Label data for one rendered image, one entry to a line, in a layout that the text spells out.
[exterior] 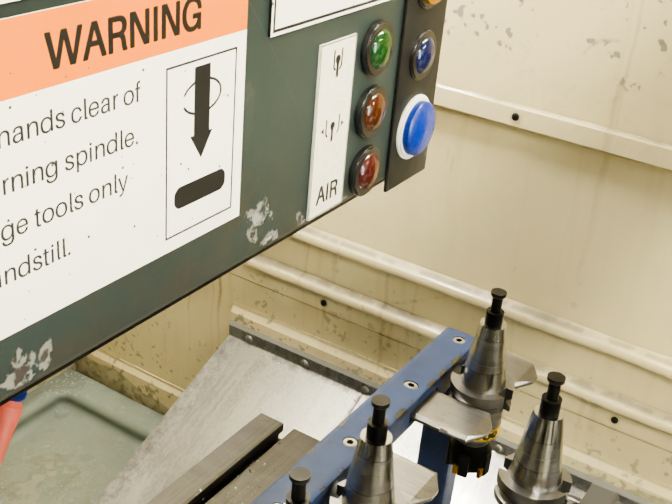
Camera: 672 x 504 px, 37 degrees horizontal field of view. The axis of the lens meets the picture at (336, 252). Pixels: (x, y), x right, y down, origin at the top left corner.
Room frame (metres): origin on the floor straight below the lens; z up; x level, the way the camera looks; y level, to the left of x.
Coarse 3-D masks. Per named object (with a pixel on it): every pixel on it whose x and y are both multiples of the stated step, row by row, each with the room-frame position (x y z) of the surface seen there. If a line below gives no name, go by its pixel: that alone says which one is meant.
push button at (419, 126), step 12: (420, 108) 0.51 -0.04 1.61; (432, 108) 0.52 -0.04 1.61; (408, 120) 0.50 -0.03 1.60; (420, 120) 0.51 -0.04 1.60; (432, 120) 0.52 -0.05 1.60; (408, 132) 0.50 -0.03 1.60; (420, 132) 0.51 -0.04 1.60; (432, 132) 0.52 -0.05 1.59; (408, 144) 0.50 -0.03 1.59; (420, 144) 0.51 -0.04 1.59
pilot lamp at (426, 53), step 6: (426, 42) 0.51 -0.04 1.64; (432, 42) 0.52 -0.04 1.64; (420, 48) 0.51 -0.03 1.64; (426, 48) 0.51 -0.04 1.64; (432, 48) 0.51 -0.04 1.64; (420, 54) 0.51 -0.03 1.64; (426, 54) 0.51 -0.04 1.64; (432, 54) 0.51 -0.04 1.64; (420, 60) 0.51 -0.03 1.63; (426, 60) 0.51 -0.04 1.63; (432, 60) 0.52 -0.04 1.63; (420, 66) 0.51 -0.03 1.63; (426, 66) 0.51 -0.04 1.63; (420, 72) 0.51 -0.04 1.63
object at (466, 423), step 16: (432, 400) 0.80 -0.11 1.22; (448, 400) 0.80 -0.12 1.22; (416, 416) 0.77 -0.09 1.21; (432, 416) 0.77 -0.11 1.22; (448, 416) 0.78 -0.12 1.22; (464, 416) 0.78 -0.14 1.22; (480, 416) 0.78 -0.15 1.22; (448, 432) 0.75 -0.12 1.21; (464, 432) 0.75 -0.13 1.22; (480, 432) 0.76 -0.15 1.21
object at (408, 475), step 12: (396, 456) 0.71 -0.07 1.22; (396, 468) 0.69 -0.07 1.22; (408, 468) 0.69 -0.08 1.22; (420, 468) 0.70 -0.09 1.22; (396, 480) 0.68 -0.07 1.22; (408, 480) 0.68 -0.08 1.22; (420, 480) 0.68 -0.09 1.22; (432, 480) 0.68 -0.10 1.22; (408, 492) 0.66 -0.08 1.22; (420, 492) 0.66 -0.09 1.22; (432, 492) 0.67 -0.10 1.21
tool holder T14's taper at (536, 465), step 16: (544, 416) 0.68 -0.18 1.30; (560, 416) 0.68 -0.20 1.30; (528, 432) 0.68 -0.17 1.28; (544, 432) 0.67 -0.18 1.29; (560, 432) 0.67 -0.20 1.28; (528, 448) 0.67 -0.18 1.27; (544, 448) 0.67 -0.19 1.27; (560, 448) 0.67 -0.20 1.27; (512, 464) 0.68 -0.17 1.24; (528, 464) 0.67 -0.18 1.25; (544, 464) 0.67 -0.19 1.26; (560, 464) 0.67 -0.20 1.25; (528, 480) 0.67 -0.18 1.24; (544, 480) 0.66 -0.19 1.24; (560, 480) 0.67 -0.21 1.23
